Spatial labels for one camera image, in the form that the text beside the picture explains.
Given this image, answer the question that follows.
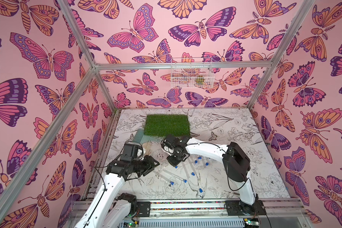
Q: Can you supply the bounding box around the green artificial grass mat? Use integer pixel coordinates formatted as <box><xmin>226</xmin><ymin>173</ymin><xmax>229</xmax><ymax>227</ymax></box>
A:
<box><xmin>144</xmin><ymin>114</ymin><xmax>191</xmax><ymax>137</ymax></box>

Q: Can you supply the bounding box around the green object in basket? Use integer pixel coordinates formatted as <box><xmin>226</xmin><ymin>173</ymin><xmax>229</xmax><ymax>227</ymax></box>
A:
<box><xmin>195</xmin><ymin>76</ymin><xmax>205</xmax><ymax>86</ymax></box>

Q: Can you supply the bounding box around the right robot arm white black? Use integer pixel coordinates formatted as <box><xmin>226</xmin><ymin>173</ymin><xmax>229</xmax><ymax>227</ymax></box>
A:
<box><xmin>161</xmin><ymin>135</ymin><xmax>267</xmax><ymax>216</ymax></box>

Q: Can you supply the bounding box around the white wire basket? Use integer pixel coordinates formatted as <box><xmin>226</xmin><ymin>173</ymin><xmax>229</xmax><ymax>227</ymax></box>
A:
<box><xmin>170</xmin><ymin>62</ymin><xmax>215</xmax><ymax>89</ymax></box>

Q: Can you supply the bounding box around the test tube blue stopper two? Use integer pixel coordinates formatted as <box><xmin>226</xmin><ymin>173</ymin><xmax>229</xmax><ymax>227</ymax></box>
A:
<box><xmin>189</xmin><ymin>163</ymin><xmax>203</xmax><ymax>195</ymax></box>

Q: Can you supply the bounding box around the test tube blue stopper front-left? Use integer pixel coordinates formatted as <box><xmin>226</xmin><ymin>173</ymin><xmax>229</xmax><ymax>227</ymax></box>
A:
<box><xmin>155</xmin><ymin>172</ymin><xmax>174</xmax><ymax>186</ymax></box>

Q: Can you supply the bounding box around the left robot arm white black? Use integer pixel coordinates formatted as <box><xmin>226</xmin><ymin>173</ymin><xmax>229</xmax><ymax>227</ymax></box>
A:
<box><xmin>74</xmin><ymin>142</ymin><xmax>160</xmax><ymax>228</ymax></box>

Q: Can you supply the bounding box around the test tube blue stopper front-middle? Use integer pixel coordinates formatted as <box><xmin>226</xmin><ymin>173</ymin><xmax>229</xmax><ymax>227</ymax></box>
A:
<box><xmin>163</xmin><ymin>170</ymin><xmax>187</xmax><ymax>183</ymax></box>

